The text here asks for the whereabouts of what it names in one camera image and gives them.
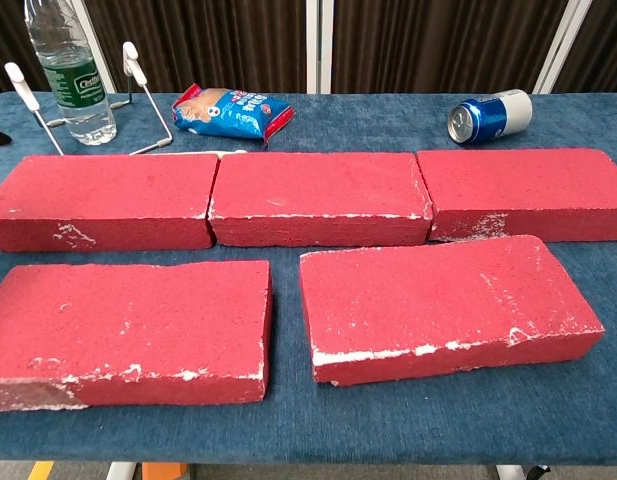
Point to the red brick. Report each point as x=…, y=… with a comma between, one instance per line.
x=518, y=185
x=438, y=305
x=103, y=195
x=313, y=190
x=128, y=325

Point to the clear plastic water bottle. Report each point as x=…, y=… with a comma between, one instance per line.
x=78, y=80

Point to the dark brown pleated curtain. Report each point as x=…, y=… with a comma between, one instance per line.
x=213, y=40
x=428, y=40
x=3, y=30
x=613, y=40

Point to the blue red snack bag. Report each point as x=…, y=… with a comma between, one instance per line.
x=228, y=112

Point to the small orange object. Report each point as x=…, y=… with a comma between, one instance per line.
x=163, y=471

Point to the blue fabric table cover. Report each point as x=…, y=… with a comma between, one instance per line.
x=288, y=425

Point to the blue silver soda can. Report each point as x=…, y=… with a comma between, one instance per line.
x=488, y=117

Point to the small black object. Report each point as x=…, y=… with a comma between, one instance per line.
x=540, y=471

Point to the white partition frame post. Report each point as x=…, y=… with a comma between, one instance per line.
x=319, y=45
x=84, y=20
x=563, y=45

